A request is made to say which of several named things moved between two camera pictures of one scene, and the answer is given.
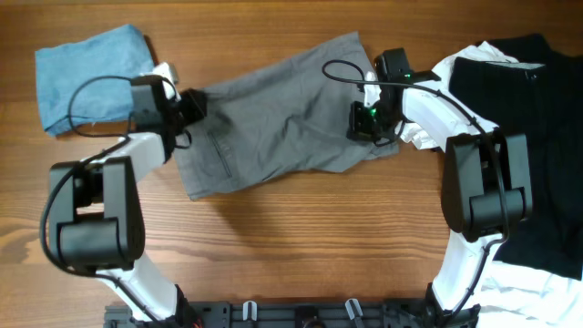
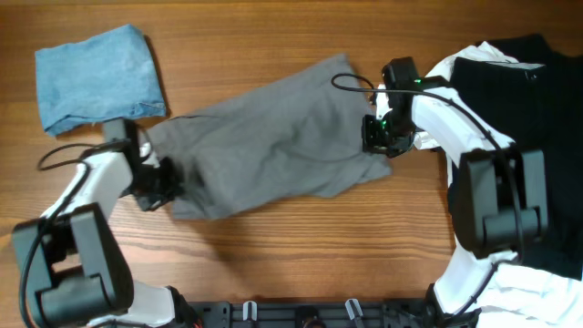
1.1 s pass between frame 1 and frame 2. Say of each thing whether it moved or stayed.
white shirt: stayed
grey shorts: moved
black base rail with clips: stayed
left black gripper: moved
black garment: stayed
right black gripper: moved
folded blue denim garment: stayed
